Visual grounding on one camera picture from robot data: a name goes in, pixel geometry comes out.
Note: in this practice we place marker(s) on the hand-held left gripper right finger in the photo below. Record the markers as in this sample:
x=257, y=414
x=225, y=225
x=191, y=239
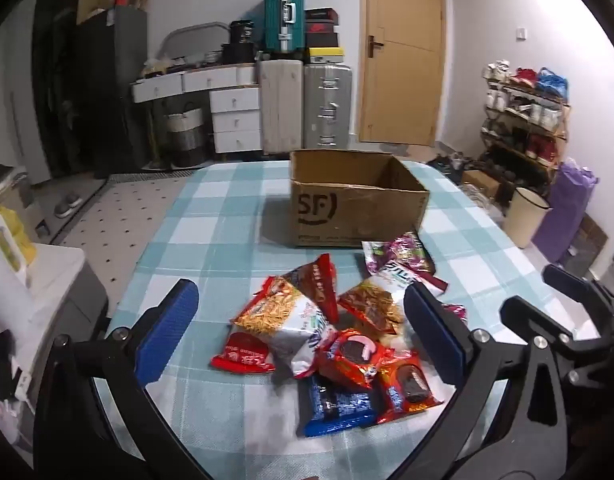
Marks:
x=434, y=340

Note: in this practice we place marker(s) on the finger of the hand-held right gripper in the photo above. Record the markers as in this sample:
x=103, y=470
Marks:
x=569, y=282
x=527, y=315

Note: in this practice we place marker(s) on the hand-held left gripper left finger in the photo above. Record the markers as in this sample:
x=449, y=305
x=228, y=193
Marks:
x=169, y=330

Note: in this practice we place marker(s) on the orange-red chocolate pie packet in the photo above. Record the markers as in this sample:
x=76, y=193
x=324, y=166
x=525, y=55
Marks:
x=349, y=355
x=409, y=385

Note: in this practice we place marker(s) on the orange noodle snack packet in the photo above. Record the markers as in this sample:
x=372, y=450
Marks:
x=372, y=307

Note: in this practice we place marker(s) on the white green snack packet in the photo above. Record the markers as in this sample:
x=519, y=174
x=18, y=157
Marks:
x=394, y=277

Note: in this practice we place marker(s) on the red and white packet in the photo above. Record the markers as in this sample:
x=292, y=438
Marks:
x=242, y=355

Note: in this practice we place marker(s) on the white orange noodle snack bag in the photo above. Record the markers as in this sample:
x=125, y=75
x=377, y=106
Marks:
x=277, y=315

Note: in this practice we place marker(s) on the blue cookie packet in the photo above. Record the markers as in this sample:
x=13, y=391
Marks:
x=337, y=407

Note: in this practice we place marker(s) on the red snack packet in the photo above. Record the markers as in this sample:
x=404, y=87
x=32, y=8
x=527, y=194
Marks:
x=319, y=280

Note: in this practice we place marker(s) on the brown cardboard box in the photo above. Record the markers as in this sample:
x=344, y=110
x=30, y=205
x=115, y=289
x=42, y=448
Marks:
x=357, y=215

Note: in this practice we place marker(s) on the brown door mat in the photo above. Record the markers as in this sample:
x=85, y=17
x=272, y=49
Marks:
x=587, y=240

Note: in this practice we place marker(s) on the purple bag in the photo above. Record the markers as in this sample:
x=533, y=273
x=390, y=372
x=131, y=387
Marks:
x=567, y=210

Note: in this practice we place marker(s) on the cream waste bin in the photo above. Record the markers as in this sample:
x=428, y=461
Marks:
x=522, y=217

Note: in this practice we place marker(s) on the grey white cabinet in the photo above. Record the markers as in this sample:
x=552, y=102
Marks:
x=62, y=300

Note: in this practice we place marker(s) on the white dotted rug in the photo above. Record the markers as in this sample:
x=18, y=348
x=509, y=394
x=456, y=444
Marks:
x=122, y=215

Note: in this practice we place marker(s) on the small cardboard box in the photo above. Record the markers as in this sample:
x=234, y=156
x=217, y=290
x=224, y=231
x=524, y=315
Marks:
x=479, y=182

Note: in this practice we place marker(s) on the wooden shoe rack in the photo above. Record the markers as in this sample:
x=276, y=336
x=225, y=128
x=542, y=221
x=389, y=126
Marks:
x=559, y=132

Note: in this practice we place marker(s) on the black striped mat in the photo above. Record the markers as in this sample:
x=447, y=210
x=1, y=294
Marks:
x=152, y=176

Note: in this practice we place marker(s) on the grey slippers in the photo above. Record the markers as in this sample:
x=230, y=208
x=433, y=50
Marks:
x=68, y=205

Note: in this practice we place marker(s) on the black device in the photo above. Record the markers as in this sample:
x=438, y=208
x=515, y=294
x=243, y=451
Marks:
x=12, y=365

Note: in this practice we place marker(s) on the dark sneakers pair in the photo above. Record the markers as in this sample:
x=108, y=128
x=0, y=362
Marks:
x=447, y=165

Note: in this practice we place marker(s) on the yellow and white container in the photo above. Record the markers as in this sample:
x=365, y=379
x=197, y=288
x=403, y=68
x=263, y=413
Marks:
x=9, y=240

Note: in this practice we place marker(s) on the woven laundry basket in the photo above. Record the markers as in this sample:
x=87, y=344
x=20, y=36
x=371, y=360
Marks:
x=184, y=137

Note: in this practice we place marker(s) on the white dresser with drawers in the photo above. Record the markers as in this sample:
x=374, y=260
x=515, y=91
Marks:
x=234, y=120

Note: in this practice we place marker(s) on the dark grey wardrobe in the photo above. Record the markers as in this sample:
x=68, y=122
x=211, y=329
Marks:
x=112, y=95

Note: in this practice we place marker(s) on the beige suitcase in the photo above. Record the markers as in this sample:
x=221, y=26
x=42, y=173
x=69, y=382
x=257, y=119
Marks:
x=282, y=105

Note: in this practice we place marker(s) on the silver suitcase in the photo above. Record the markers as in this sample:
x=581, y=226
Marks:
x=328, y=105

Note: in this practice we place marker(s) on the pale plastic bag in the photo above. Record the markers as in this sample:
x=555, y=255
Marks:
x=154, y=67

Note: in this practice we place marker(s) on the wooden door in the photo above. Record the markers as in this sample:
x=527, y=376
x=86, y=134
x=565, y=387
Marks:
x=402, y=60

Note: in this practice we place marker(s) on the black storage box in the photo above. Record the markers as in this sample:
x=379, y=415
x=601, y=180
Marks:
x=239, y=53

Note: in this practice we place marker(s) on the arched mirror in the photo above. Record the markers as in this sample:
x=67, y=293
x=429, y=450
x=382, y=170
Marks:
x=194, y=37

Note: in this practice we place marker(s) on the yellow black shoe box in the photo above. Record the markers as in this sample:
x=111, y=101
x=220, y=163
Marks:
x=326, y=55

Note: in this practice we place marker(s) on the black bucket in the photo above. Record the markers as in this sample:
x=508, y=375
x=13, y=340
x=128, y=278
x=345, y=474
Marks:
x=242, y=31

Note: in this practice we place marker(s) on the black red shoe box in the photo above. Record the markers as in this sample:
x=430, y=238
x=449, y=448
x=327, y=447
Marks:
x=321, y=27

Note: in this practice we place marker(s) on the teal suitcase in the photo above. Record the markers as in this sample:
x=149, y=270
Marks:
x=282, y=15

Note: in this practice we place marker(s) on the white light switch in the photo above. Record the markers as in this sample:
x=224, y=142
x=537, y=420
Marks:
x=522, y=33

